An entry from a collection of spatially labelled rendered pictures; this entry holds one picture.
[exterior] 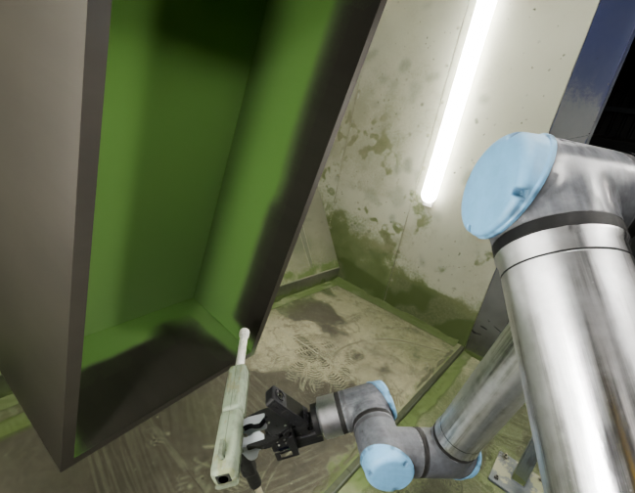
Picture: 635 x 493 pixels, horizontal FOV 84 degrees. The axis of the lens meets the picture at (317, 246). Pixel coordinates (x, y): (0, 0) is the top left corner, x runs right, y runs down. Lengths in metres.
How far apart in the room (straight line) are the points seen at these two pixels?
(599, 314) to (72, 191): 0.61
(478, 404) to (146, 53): 0.97
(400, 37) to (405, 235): 1.32
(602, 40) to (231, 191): 1.95
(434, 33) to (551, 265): 2.40
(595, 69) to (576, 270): 2.08
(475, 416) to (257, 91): 0.96
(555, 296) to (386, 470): 0.51
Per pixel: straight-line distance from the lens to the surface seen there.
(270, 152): 1.09
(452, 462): 0.82
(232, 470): 0.81
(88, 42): 0.53
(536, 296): 0.37
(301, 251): 2.68
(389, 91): 2.74
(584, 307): 0.36
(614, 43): 2.43
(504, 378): 0.65
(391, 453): 0.76
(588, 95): 2.38
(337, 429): 0.87
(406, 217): 2.61
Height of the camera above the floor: 1.27
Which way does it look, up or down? 19 degrees down
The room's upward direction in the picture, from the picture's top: 11 degrees clockwise
